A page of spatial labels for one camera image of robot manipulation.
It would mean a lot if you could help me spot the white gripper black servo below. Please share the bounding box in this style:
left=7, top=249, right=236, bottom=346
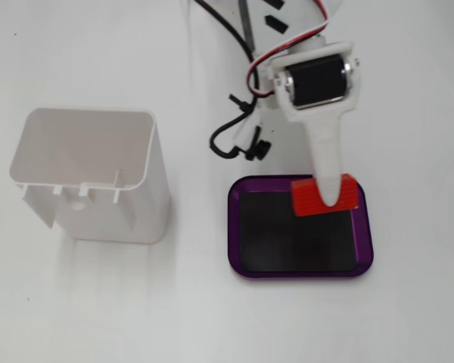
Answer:
left=264, top=34, right=363, bottom=208

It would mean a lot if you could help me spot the black cable with connector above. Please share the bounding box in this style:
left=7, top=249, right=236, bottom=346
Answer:
left=191, top=0, right=272, bottom=163

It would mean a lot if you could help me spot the dark grey flat strap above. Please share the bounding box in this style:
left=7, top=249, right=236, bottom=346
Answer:
left=237, top=0, right=257, bottom=52

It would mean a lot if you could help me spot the white plastic open box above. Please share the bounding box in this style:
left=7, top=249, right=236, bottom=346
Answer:
left=8, top=107, right=172, bottom=246

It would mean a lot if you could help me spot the red white black servo wire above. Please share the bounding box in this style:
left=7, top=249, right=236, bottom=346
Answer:
left=246, top=0, right=332, bottom=100

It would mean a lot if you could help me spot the red ribbed rectangular cube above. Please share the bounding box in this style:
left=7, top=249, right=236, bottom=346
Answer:
left=290, top=172, right=360, bottom=218

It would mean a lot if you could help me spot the purple metal tray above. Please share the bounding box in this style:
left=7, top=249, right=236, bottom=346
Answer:
left=226, top=174, right=375, bottom=281

